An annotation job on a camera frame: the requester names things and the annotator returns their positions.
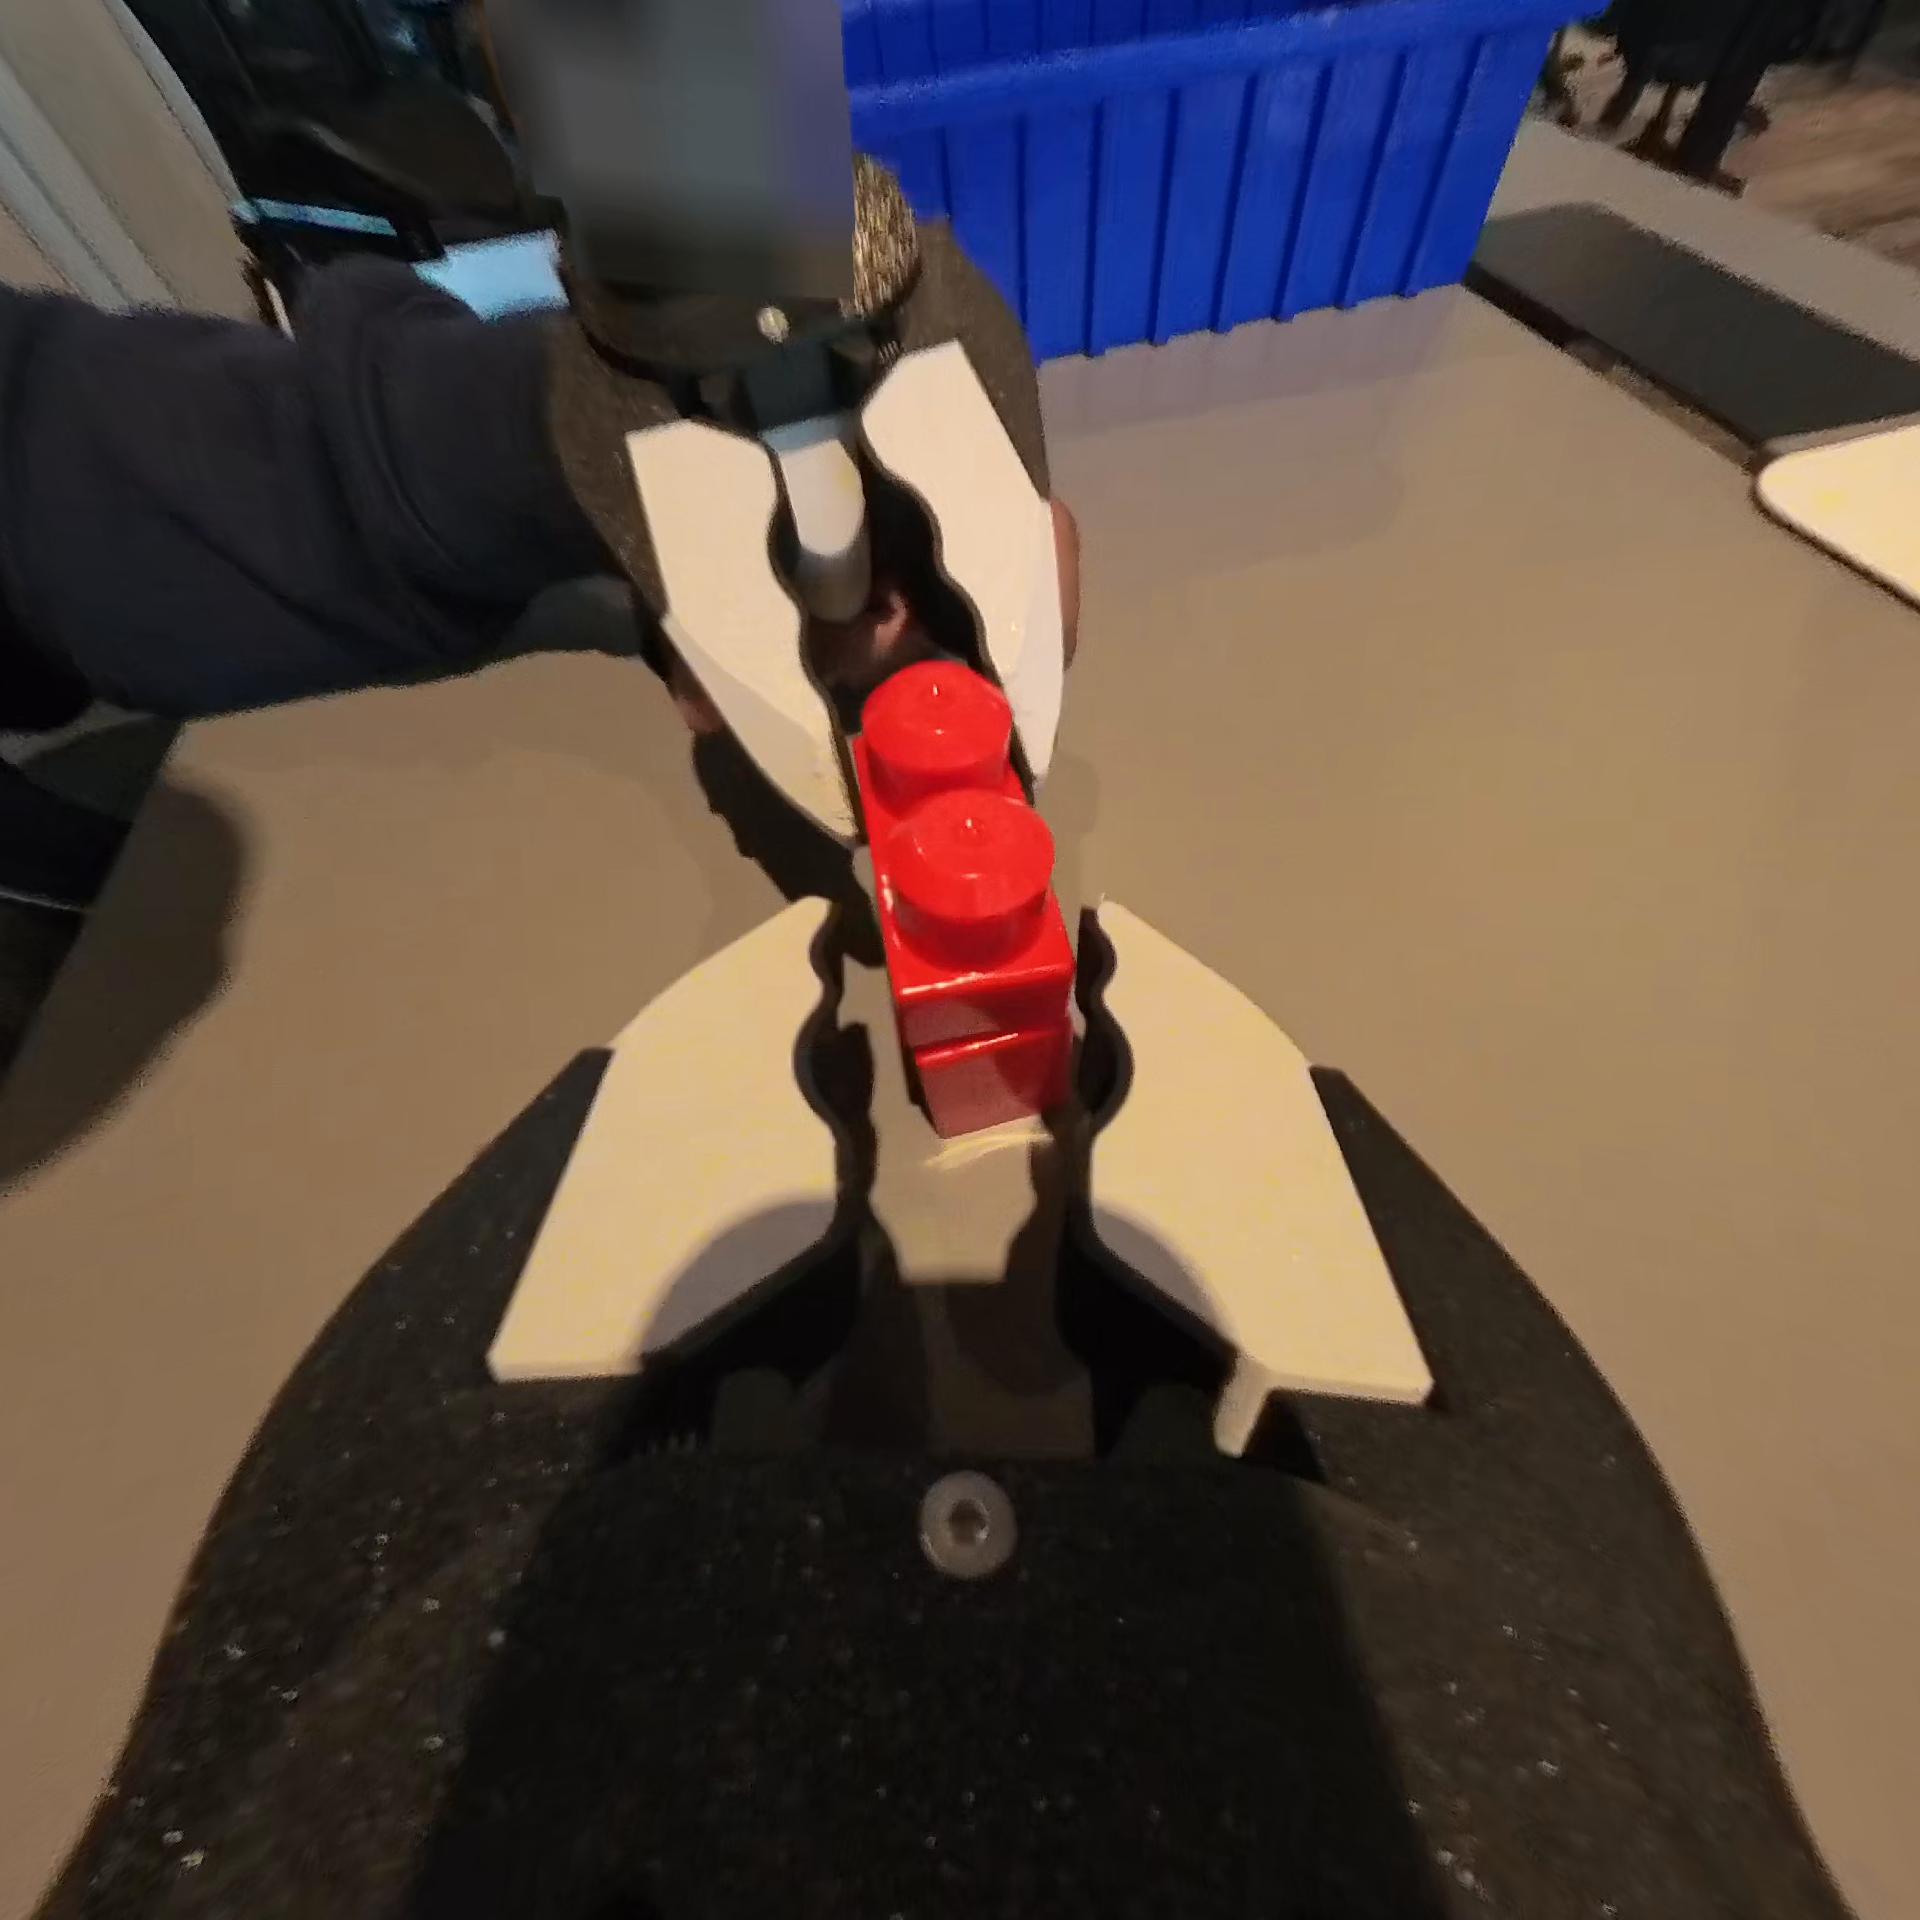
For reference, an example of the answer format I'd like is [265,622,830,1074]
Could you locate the blue plastic bin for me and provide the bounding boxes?
[838,0,1606,362]

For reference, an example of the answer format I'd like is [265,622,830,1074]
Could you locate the red single-stud mega block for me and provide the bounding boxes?
[909,1024,1079,1135]

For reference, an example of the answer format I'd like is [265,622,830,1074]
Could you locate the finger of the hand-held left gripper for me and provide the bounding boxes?
[857,343,1066,785]
[622,421,857,842]

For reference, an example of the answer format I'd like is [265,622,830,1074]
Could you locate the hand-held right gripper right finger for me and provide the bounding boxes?
[1066,901,1437,1457]

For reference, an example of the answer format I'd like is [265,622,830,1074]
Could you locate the person's dark jacket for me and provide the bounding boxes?
[0,706,138,1052]

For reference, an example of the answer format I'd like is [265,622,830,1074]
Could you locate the black table pad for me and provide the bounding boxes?
[1468,207,1920,449]

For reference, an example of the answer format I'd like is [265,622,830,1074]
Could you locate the red two-stud mega block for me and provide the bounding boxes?
[852,659,1076,1046]

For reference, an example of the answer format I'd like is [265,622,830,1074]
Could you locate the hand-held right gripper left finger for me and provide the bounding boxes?
[485,899,877,1385]

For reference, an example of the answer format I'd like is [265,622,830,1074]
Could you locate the white rounded board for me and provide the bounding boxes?
[1754,425,1920,609]

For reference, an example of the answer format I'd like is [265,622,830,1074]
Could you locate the person's left forearm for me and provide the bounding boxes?
[0,255,646,720]

